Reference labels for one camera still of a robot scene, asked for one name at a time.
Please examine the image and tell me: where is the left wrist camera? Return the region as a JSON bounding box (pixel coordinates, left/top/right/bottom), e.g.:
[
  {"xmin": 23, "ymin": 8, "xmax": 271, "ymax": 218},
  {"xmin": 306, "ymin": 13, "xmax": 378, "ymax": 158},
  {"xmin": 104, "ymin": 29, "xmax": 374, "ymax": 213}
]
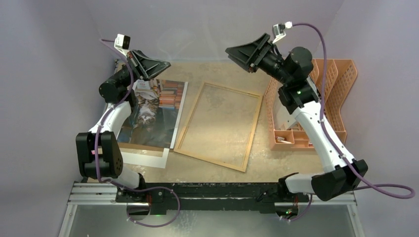
[{"xmin": 114, "ymin": 34, "xmax": 130, "ymax": 49}]

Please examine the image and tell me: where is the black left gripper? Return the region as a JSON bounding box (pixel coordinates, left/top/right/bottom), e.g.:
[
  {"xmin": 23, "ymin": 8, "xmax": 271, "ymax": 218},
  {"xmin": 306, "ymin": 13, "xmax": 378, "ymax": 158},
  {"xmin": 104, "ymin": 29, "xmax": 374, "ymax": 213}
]
[{"xmin": 112, "ymin": 50, "xmax": 170, "ymax": 89}]

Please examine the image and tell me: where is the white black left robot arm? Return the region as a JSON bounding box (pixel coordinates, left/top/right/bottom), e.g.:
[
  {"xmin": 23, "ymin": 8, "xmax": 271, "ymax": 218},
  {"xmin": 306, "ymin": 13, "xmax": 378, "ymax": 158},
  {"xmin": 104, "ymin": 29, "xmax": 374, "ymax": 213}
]
[{"xmin": 76, "ymin": 50, "xmax": 171, "ymax": 202}]

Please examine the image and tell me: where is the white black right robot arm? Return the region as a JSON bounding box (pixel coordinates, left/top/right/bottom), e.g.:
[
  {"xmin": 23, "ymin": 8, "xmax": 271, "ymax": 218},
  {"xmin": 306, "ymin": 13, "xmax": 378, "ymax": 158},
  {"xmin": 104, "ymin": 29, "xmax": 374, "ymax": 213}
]
[{"xmin": 225, "ymin": 34, "xmax": 369, "ymax": 201}]

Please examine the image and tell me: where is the cat and books photo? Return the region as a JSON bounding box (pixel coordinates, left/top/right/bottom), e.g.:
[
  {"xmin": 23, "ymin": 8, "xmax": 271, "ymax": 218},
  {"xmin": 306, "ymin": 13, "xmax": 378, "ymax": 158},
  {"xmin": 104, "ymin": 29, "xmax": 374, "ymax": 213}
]
[{"xmin": 117, "ymin": 79, "xmax": 188, "ymax": 149}]

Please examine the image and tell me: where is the light wooden picture frame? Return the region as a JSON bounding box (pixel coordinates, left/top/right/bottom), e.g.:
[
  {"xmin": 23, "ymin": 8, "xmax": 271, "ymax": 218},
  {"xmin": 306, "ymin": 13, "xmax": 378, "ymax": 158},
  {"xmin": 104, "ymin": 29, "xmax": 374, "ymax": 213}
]
[{"xmin": 173, "ymin": 81, "xmax": 263, "ymax": 173}]

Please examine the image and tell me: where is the brown cardboard backing board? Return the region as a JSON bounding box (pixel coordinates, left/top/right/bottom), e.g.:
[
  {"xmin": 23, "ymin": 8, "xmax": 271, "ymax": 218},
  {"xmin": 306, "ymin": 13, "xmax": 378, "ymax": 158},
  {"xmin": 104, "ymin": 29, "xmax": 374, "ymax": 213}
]
[{"xmin": 118, "ymin": 143, "xmax": 164, "ymax": 152}]

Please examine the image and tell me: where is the white mat board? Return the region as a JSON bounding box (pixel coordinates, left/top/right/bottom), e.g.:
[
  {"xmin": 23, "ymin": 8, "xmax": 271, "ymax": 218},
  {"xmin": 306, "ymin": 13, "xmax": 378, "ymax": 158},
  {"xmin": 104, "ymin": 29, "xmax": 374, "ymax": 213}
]
[{"xmin": 121, "ymin": 148, "xmax": 170, "ymax": 169}]

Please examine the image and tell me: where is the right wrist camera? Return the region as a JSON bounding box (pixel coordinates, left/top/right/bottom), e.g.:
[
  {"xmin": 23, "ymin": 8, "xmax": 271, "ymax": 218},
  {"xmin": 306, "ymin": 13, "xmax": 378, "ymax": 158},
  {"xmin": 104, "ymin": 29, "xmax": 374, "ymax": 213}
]
[{"xmin": 272, "ymin": 23, "xmax": 286, "ymax": 44}]

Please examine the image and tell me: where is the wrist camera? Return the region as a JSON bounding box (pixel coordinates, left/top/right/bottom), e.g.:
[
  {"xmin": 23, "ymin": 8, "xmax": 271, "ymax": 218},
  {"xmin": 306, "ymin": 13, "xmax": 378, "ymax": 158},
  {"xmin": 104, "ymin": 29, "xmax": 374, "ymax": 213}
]
[
  {"xmin": 272, "ymin": 23, "xmax": 286, "ymax": 44},
  {"xmin": 114, "ymin": 34, "xmax": 130, "ymax": 49}
]

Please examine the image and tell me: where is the aluminium rail base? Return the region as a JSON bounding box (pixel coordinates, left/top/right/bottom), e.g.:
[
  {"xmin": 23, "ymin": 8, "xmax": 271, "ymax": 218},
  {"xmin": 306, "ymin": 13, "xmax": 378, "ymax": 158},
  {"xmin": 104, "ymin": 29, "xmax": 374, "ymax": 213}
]
[{"xmin": 68, "ymin": 183, "xmax": 356, "ymax": 217}]

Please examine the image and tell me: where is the grey white board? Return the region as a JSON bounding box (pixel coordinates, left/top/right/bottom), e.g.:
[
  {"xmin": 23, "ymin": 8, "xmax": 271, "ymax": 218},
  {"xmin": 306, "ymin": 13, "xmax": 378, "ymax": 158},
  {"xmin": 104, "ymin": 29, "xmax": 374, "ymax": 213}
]
[{"xmin": 272, "ymin": 97, "xmax": 297, "ymax": 130}]

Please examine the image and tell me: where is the orange plastic desk organizer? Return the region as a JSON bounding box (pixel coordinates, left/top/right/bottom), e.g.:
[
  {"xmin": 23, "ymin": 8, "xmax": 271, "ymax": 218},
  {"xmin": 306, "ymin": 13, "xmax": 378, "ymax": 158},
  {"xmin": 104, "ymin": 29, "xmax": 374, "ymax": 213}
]
[{"xmin": 264, "ymin": 59, "xmax": 357, "ymax": 151}]

